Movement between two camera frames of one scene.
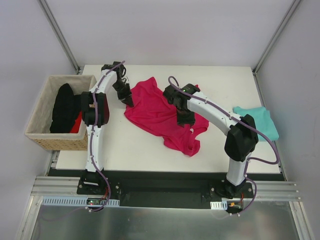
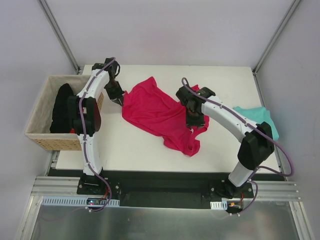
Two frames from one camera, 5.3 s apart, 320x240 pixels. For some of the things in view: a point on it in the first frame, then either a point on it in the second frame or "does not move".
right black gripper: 185,119 -> 196,121
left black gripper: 123,92 -> 116,97
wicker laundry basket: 39,128 does not move
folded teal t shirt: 261,118 does not move
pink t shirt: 154,112 does not move
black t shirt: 67,107 does not move
